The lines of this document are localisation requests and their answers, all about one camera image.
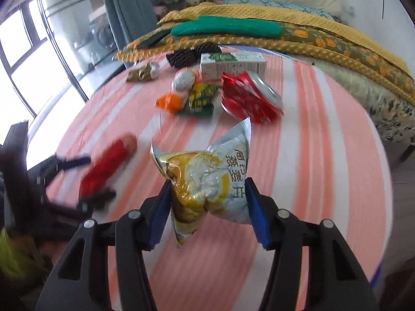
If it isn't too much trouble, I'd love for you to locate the orange floral quilt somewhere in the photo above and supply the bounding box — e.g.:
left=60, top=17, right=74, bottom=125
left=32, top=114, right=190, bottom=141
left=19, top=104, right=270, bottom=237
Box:
left=115, top=26, right=415, bottom=106

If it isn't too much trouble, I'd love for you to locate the green folded cloth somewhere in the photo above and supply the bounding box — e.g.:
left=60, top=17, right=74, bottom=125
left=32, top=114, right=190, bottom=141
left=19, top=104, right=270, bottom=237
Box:
left=171, top=16, right=282, bottom=38

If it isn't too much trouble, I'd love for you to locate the blue patterned pillow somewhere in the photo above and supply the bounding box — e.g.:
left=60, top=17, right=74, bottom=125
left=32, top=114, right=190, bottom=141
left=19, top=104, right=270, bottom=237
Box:
left=224, top=0, right=294, bottom=9
left=285, top=3, right=336, bottom=20

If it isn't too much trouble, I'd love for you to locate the white round snack packet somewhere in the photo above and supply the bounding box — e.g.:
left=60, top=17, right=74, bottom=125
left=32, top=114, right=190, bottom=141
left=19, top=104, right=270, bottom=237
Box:
left=172, top=69, right=202, bottom=93

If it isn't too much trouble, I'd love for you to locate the silver yellow snack packet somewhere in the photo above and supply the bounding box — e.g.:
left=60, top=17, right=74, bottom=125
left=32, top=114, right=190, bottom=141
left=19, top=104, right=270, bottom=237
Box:
left=150, top=117, right=254, bottom=249

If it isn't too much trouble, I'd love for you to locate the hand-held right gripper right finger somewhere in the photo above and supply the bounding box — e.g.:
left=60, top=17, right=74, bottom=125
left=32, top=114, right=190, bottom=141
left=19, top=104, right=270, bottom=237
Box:
left=245, top=178, right=380, bottom=311

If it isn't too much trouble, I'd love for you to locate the white wardrobe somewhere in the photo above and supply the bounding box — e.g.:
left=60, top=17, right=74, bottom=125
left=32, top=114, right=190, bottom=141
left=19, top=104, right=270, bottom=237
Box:
left=350, top=0, right=415, bottom=39

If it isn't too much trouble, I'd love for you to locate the blue grey curtain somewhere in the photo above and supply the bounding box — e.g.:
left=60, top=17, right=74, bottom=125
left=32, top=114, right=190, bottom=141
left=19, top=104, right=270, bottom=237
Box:
left=99, top=0, right=163, bottom=50

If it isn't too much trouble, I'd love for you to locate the yellow dotted blanket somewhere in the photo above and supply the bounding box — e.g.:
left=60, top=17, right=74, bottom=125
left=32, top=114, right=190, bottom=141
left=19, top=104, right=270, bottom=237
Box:
left=157, top=2, right=407, bottom=73

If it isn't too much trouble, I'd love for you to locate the bed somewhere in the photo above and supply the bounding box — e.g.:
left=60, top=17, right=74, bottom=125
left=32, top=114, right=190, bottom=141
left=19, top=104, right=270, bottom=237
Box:
left=115, top=0, right=415, bottom=162

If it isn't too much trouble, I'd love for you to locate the green white milk carton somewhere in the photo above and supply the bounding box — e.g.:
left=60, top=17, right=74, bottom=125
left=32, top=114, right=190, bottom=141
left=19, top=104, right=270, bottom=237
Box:
left=200, top=53, right=267, bottom=81

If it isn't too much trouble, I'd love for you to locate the crushed red can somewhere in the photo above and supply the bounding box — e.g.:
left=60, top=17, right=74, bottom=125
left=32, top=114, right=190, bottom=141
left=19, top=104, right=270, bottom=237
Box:
left=221, top=70, right=285, bottom=124

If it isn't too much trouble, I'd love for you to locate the gold foil wrapper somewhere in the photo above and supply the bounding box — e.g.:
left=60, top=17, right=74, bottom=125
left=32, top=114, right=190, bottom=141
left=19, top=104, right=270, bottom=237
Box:
left=126, top=63, right=162, bottom=83

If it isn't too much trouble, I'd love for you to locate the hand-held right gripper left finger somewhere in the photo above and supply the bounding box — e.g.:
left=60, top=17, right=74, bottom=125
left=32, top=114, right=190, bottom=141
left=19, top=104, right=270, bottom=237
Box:
left=36, top=180, right=174, bottom=311

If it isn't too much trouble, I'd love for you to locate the black foam net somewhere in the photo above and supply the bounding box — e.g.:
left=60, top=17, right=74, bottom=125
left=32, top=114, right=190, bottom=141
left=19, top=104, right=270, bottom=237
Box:
left=166, top=46, right=222, bottom=69

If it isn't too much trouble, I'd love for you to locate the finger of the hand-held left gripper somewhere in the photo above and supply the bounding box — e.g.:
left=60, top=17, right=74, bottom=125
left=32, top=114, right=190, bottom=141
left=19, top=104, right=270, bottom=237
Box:
left=49, top=155, right=92, bottom=173
left=76, top=190, right=117, bottom=213

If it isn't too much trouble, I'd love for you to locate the black framed window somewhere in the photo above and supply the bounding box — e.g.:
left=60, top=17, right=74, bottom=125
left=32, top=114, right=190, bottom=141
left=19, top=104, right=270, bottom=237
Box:
left=0, top=0, right=54, bottom=119

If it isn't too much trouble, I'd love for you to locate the green yellow snack packet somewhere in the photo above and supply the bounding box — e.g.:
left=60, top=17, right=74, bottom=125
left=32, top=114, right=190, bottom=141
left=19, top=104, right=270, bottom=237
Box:
left=179, top=82, right=218, bottom=118

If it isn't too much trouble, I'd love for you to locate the pink striped tablecloth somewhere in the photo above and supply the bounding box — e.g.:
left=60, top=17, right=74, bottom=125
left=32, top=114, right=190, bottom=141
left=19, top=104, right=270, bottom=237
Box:
left=27, top=46, right=394, bottom=311

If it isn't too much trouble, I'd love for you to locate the washing machine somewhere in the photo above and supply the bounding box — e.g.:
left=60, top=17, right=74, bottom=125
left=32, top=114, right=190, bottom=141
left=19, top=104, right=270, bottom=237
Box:
left=89, top=19, right=115, bottom=51

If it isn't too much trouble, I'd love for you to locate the black framed glass door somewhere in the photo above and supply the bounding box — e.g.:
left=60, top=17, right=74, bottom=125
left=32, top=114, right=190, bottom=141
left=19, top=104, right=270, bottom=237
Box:
left=36, top=0, right=128, bottom=102

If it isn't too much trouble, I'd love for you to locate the orange wrapper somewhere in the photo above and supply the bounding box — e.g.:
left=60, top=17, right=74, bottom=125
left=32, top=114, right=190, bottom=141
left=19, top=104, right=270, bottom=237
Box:
left=156, top=91, right=183, bottom=115

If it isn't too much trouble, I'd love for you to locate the red sausage packet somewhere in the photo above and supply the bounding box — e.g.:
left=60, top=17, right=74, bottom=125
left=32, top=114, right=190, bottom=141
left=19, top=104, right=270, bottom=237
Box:
left=79, top=134, right=138, bottom=199

